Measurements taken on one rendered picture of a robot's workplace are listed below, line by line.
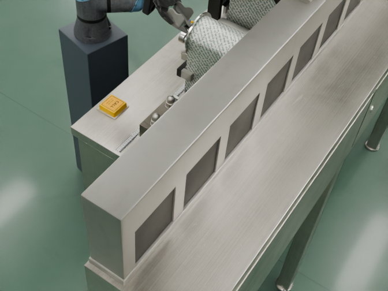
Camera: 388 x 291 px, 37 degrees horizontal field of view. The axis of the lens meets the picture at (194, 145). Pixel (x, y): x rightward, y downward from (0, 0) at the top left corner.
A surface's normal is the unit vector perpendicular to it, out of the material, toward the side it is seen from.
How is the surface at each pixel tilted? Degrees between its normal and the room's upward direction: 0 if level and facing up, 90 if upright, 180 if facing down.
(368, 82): 0
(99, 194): 0
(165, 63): 0
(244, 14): 92
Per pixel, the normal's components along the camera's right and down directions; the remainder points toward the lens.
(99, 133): 0.07, -0.65
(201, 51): -0.56, 0.60
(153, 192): 0.83, 0.46
